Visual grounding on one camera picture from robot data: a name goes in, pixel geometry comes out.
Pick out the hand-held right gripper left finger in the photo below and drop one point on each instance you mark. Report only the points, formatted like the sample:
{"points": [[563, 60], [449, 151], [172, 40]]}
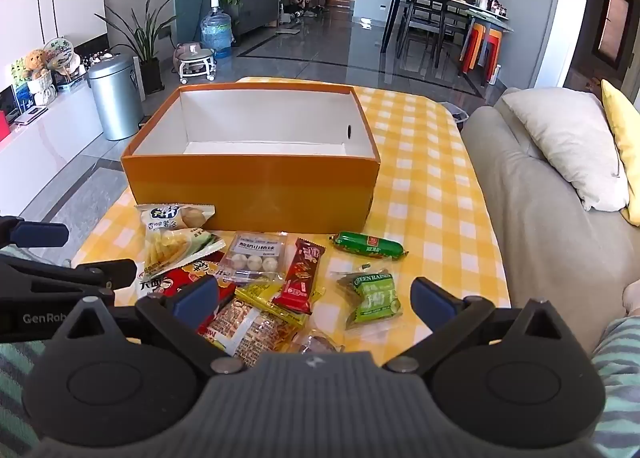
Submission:
{"points": [[196, 299]]}

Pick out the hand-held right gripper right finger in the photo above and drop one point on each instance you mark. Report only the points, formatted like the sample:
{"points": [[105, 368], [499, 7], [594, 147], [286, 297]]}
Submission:
{"points": [[431, 302]]}

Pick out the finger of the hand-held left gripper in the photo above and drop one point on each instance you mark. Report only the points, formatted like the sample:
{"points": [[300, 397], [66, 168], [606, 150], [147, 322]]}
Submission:
{"points": [[37, 234], [90, 272]]}

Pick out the red snack packet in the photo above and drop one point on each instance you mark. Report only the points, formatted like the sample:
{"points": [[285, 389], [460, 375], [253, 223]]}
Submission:
{"points": [[212, 269]]}

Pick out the white spicy strip packet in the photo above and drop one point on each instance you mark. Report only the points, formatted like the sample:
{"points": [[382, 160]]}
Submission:
{"points": [[149, 284]]}

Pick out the red-brown snack bar packet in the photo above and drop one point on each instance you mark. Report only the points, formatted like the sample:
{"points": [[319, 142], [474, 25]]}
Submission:
{"points": [[297, 278]]}

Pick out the clear packet of dark dates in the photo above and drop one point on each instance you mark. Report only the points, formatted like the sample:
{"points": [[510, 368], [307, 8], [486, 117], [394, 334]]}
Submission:
{"points": [[317, 344]]}

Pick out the orange cardboard box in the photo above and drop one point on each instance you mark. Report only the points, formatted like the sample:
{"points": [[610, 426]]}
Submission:
{"points": [[250, 188]]}

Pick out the clear orange bread packet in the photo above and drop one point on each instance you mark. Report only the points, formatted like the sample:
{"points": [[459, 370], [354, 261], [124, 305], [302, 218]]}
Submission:
{"points": [[245, 328]]}

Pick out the green raisin packet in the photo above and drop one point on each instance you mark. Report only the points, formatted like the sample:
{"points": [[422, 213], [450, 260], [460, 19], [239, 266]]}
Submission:
{"points": [[374, 300]]}

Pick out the potato chip packet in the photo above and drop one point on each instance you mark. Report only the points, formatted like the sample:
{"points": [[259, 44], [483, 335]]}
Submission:
{"points": [[170, 240]]}

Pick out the yellow snack packet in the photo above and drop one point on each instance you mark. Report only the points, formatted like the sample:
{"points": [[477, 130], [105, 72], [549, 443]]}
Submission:
{"points": [[260, 295]]}

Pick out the clear packet of white balls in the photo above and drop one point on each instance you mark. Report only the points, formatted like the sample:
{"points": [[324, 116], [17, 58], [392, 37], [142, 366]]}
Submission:
{"points": [[252, 258]]}

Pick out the green sausage stick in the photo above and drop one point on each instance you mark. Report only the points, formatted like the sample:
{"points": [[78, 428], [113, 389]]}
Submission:
{"points": [[367, 243]]}

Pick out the white media console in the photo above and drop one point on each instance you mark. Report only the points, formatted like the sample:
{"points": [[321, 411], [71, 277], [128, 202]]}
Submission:
{"points": [[45, 148]]}

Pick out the beige sofa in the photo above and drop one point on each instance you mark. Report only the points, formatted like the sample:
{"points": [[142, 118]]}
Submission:
{"points": [[525, 238]]}

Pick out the yellow checkered tablecloth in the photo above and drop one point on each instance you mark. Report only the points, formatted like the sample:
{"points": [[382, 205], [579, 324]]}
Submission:
{"points": [[430, 188]]}

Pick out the silver trash can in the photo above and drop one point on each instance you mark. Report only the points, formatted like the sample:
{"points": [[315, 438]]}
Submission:
{"points": [[115, 98]]}

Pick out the brown plush toy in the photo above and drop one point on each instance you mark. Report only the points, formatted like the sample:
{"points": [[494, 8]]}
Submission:
{"points": [[36, 63]]}

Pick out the round hand fan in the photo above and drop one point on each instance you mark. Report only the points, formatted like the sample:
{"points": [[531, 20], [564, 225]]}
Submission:
{"points": [[60, 54]]}

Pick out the small bin with bag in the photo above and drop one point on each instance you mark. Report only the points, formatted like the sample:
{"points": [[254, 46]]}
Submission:
{"points": [[455, 114]]}

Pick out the potted plant in black pot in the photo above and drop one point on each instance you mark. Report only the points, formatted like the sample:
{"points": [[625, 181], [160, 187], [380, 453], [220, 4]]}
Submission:
{"points": [[149, 73]]}

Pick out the striped green pants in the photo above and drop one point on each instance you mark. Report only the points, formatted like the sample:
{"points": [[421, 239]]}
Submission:
{"points": [[617, 378]]}

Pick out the beige cushion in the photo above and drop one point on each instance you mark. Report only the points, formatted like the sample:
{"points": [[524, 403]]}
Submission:
{"points": [[565, 138]]}

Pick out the white wheeled stool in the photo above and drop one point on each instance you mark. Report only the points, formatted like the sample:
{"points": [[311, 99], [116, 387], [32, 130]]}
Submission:
{"points": [[196, 63]]}

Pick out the orange plastic stool stack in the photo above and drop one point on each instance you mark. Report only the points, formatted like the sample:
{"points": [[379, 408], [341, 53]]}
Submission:
{"points": [[474, 45], [494, 53]]}

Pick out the yellow cushion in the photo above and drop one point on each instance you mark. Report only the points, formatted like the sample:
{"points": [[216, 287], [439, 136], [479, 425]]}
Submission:
{"points": [[625, 128]]}

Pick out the blue water jug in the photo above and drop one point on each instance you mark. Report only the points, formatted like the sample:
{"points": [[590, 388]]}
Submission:
{"points": [[216, 33]]}

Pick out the glass dining table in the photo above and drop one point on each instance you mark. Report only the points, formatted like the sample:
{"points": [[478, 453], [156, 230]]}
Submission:
{"points": [[480, 13]]}

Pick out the wooden framed wall panel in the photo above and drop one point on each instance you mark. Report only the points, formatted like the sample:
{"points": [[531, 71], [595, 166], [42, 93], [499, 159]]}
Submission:
{"points": [[612, 25]]}

